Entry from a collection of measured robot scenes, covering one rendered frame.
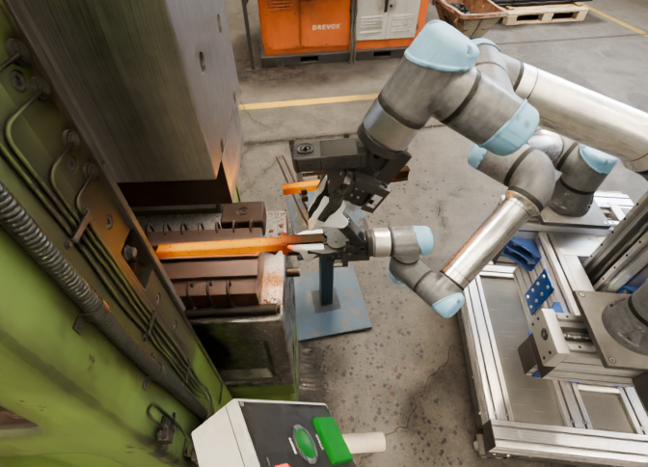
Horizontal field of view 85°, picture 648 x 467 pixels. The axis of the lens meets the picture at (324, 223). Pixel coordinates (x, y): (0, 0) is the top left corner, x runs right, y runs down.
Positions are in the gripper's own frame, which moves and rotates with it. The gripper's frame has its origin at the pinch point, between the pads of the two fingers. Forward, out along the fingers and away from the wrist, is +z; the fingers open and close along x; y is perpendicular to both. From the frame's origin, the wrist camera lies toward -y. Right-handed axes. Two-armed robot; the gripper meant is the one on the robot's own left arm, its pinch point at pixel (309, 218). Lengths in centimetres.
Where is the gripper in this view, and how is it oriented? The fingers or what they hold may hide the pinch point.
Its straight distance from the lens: 63.4
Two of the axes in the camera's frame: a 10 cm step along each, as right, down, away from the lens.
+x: -0.5, -7.3, 6.8
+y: 8.9, 2.8, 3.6
